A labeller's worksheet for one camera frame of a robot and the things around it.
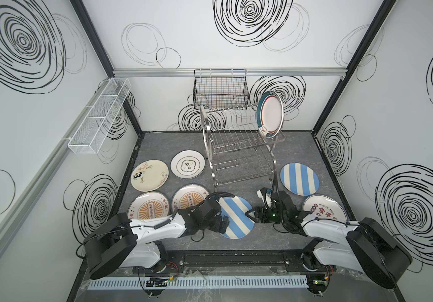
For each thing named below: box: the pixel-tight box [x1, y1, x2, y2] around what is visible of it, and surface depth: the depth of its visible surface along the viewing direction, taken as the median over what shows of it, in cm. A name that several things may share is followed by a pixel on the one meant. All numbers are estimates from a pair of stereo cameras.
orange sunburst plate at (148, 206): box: [127, 191, 171, 222], surface depth 90 cm
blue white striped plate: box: [216, 195, 255, 240], surface depth 86 cm
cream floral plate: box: [130, 159, 170, 192], surface depth 101 cm
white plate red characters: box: [302, 194, 348, 222], surface depth 90 cm
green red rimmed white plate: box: [256, 90, 285, 139], surface depth 84 cm
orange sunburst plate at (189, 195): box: [171, 183, 211, 212], surface depth 93 cm
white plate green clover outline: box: [169, 149, 206, 180], surface depth 107 cm
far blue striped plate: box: [279, 162, 320, 197], surface depth 101 cm
